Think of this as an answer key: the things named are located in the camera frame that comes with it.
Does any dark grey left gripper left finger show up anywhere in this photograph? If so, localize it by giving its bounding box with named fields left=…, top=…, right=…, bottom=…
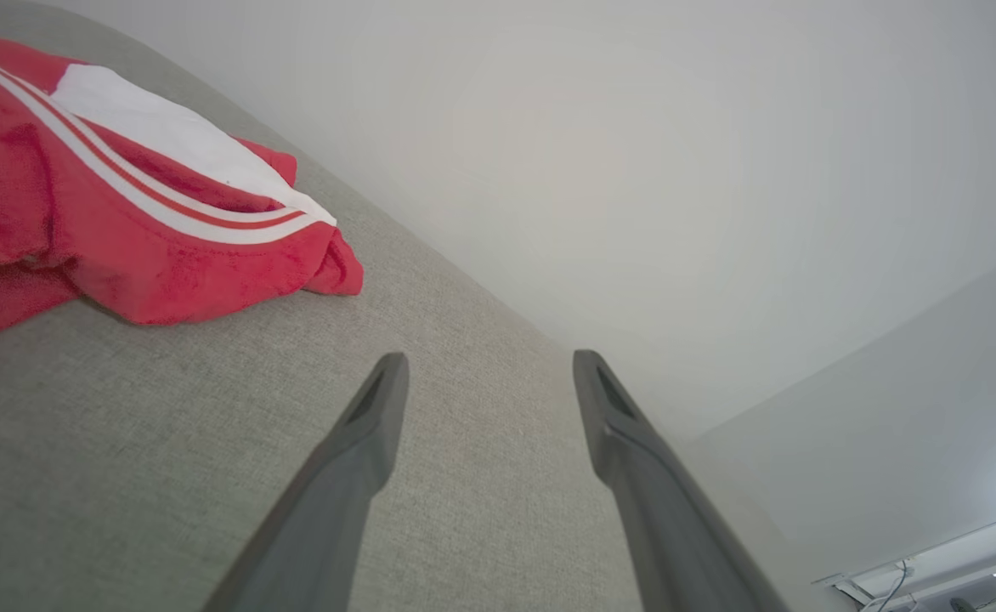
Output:
left=202, top=352, right=410, bottom=612

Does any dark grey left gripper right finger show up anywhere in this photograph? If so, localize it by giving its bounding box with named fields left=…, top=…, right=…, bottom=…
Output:
left=573, top=349, right=793, bottom=612

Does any red shirt with white sleeves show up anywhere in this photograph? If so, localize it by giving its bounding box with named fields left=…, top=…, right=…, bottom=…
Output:
left=0, top=32, right=365, bottom=351

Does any grey fabric sofa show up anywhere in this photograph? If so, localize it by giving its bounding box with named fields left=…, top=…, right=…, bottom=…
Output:
left=0, top=0, right=856, bottom=612

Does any thin white cable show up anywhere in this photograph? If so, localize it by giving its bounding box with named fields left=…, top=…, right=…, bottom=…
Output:
left=862, top=561, right=912, bottom=612

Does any white wall unit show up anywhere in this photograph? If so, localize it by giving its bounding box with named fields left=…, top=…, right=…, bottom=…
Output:
left=812, top=544, right=996, bottom=612

